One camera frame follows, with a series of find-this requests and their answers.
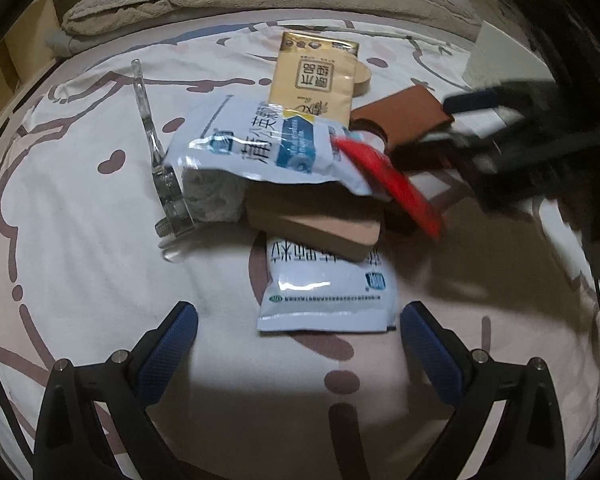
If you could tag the wooden bedside shelf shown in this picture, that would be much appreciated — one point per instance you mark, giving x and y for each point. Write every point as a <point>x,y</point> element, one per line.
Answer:
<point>30,45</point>

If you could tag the round wooden box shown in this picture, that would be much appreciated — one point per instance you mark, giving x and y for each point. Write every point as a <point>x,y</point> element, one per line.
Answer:
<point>362,80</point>

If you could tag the printed blanket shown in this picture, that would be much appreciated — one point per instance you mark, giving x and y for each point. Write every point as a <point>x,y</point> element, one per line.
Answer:
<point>80,260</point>

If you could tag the clear hair clip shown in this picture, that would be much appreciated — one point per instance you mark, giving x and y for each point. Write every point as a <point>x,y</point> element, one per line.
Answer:
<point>172,200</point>

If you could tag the wooden board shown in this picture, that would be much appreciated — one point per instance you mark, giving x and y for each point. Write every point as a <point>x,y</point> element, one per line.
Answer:
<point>310,227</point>

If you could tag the red snack packet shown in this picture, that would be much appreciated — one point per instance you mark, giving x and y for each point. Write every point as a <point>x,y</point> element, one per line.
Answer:
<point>405,195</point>

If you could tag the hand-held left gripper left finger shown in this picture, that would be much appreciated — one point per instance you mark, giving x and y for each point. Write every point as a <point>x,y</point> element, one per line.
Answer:
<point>165,355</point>

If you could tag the blue striped white sachet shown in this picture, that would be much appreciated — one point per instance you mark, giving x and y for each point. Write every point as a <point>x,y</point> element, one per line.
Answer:
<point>250,145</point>

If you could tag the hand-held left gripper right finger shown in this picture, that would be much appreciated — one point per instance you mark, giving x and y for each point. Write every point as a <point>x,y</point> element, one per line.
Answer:
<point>432,355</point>

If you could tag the brown leather case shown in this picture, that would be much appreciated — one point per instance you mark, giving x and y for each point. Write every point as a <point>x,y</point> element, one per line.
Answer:
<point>405,115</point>

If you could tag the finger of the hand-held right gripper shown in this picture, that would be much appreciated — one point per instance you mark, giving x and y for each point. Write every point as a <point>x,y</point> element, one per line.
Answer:
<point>480,99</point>
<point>435,152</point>

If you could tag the beige quilted pillows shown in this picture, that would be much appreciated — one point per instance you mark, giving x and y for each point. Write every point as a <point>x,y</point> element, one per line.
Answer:
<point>230,15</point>

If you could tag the yellow tissue packet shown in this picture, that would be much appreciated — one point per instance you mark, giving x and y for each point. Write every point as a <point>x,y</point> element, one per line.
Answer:
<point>315,75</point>

